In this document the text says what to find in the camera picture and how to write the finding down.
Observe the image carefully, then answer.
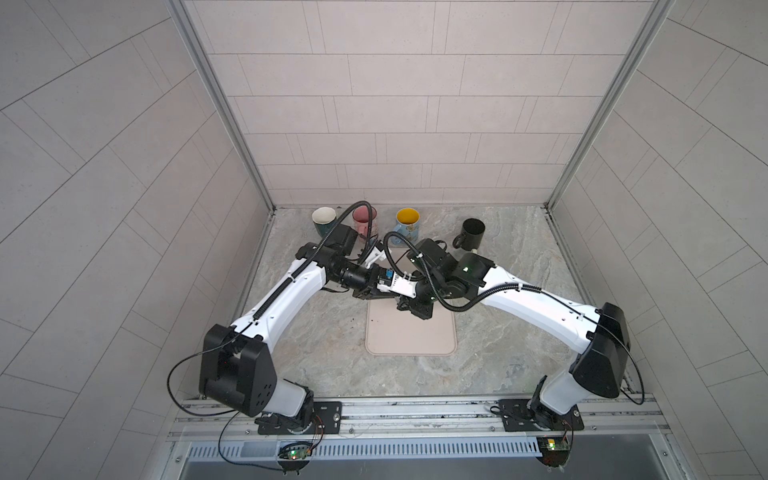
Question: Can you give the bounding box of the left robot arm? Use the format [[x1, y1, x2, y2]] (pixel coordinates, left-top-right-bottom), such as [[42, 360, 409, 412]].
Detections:
[[198, 225, 397, 426]]

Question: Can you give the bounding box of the beige tray mat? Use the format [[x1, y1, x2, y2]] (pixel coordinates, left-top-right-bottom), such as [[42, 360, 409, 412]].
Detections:
[[365, 299, 458, 357]]

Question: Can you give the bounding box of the aluminium mounting rail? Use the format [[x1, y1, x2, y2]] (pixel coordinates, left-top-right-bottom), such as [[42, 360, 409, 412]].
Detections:
[[161, 394, 671, 441]]

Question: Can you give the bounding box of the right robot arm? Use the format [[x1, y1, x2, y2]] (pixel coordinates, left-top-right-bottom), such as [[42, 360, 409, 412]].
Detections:
[[379, 239, 631, 430]]

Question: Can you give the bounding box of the left corner metal profile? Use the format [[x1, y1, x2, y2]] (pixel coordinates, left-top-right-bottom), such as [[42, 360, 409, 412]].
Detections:
[[166, 0, 276, 214]]

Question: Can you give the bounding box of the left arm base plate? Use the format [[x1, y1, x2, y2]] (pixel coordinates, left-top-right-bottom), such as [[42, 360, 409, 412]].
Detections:
[[254, 401, 342, 435]]

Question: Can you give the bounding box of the pink patterned mug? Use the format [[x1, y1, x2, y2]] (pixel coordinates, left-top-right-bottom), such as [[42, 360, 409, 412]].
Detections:
[[352, 206, 378, 239]]

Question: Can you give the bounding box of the right circuit board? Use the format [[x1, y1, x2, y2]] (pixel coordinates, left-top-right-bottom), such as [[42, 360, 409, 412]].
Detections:
[[536, 437, 571, 468]]

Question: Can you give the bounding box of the black mug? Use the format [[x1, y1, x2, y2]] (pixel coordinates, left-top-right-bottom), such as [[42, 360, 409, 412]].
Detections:
[[452, 218, 486, 251]]

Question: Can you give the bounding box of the white ventilation grille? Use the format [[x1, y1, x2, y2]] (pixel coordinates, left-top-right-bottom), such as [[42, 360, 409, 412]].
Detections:
[[187, 437, 542, 462]]

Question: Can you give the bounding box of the dark green mug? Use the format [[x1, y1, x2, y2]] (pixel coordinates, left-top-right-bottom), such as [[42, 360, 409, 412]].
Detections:
[[311, 207, 337, 238]]

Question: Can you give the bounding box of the circuit board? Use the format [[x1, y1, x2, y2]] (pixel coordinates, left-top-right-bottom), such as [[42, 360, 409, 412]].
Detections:
[[277, 442, 313, 461], [536, 437, 571, 468]]

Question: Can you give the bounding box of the right corner metal profile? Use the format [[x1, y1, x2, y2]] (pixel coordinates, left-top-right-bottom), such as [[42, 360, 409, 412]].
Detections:
[[545, 0, 675, 212]]

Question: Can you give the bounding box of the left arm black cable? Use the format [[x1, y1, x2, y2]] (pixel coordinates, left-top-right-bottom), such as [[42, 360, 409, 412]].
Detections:
[[166, 341, 241, 418]]

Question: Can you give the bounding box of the left circuit board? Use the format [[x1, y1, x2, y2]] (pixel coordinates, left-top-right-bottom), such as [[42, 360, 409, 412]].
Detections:
[[277, 442, 313, 461]]

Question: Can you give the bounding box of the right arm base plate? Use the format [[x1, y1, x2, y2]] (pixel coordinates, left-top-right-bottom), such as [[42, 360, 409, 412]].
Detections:
[[494, 399, 584, 432]]

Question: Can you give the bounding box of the blue patterned mug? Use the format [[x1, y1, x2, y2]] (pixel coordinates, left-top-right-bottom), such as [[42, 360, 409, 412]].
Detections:
[[394, 207, 420, 244]]

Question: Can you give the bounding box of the corner metal profile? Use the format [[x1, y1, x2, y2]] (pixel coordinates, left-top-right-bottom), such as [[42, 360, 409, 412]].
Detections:
[[545, 0, 675, 212], [166, 0, 276, 214]]

